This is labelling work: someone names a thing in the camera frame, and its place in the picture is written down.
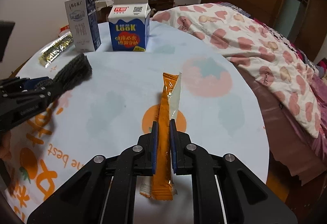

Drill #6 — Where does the red white cardboard box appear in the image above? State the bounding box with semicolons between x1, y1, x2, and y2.
58;25;70;37

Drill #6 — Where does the white blue tall carton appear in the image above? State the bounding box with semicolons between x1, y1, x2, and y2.
65;0;101;52

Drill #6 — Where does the white printed tablecloth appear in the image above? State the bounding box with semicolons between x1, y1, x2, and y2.
2;22;269;221

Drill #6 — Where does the black ribbed wrapper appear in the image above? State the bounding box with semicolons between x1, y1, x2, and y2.
53;54;93;96

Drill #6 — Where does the gold black small sachet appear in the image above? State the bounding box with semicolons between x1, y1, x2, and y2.
38;30;74;68

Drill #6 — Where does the orange snack packet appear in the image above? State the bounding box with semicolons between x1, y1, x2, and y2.
140;73;181;201

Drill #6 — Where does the blue Look milk carton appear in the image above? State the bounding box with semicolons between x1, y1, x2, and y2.
108;3;151;51

